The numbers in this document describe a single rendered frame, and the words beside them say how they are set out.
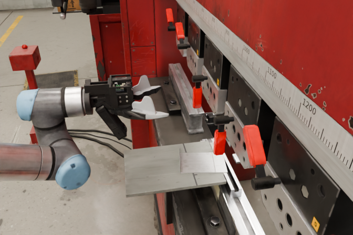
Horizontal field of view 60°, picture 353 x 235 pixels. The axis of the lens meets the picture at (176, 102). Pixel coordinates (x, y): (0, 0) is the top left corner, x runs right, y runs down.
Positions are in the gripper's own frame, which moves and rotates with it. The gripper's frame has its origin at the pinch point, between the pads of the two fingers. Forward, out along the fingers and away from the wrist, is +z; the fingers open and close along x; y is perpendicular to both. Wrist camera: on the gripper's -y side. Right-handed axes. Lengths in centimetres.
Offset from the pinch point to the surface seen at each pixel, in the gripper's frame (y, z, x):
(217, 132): 3.1, 8.0, -19.7
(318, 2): 33, 12, -38
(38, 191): -119, -76, 97
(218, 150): -1.2, 8.5, -20.2
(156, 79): -31, 6, 78
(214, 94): 4.2, 11.5, -5.1
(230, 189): -18.1, 14.6, -15.6
